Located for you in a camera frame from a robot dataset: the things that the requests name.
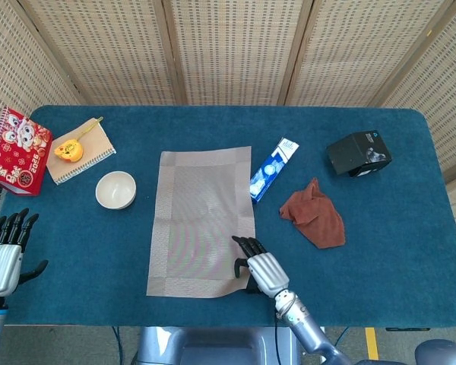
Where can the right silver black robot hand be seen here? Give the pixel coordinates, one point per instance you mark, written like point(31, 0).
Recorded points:
point(268, 272)

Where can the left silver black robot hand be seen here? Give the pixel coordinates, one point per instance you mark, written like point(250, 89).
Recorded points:
point(0, 266)

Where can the brown microfibre cloth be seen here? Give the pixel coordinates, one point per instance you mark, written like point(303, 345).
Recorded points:
point(319, 216)

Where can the grey woven placemat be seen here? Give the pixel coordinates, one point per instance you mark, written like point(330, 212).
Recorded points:
point(197, 220)

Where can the white bowl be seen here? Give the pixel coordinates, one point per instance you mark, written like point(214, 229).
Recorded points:
point(116, 190)

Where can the blue-grey robot torso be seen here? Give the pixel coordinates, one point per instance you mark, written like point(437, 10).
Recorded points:
point(216, 346)

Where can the blue white toothpaste box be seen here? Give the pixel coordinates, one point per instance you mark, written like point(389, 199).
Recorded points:
point(271, 169)

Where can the blue felt table cover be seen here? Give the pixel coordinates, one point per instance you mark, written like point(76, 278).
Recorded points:
point(384, 247)

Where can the yellow tape measure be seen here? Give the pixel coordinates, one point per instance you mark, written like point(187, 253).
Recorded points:
point(69, 150)

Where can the black cardboard box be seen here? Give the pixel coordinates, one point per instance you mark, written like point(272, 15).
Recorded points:
point(346, 154)

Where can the kraft spiral notebook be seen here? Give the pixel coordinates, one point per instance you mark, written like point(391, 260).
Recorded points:
point(95, 146)

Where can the woven bamboo folding screen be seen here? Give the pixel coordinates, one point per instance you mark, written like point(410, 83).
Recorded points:
point(235, 49)

